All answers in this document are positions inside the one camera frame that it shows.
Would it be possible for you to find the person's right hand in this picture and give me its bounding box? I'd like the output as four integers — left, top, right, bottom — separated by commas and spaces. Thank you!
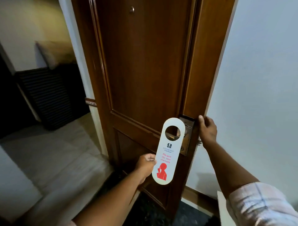
198, 115, 217, 148

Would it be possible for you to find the person's left hand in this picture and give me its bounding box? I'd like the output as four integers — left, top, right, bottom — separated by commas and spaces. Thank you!
135, 153, 157, 186

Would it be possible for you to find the white door hanger sign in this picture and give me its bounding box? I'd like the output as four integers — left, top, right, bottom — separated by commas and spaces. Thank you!
152, 118, 186, 185

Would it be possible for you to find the brown wooden door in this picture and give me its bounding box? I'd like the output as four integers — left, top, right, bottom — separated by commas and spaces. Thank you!
71, 0, 236, 219

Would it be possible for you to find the person's left forearm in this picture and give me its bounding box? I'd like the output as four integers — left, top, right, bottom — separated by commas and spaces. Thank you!
72, 168, 146, 226

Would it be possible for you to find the person's right forearm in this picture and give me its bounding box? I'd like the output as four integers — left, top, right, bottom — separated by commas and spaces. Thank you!
203, 141, 260, 200

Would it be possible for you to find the metal door lock plate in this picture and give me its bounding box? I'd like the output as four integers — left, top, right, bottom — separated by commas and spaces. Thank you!
178, 115, 195, 156

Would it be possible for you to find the white shirt sleeve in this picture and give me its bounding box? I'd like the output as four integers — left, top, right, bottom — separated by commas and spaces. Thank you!
217, 182, 298, 226

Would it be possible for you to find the black striped panel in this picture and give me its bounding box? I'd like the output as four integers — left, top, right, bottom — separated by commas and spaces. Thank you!
14, 63, 91, 131

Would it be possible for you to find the metal door lever handle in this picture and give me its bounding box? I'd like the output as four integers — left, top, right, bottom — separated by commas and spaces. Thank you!
167, 133, 187, 141

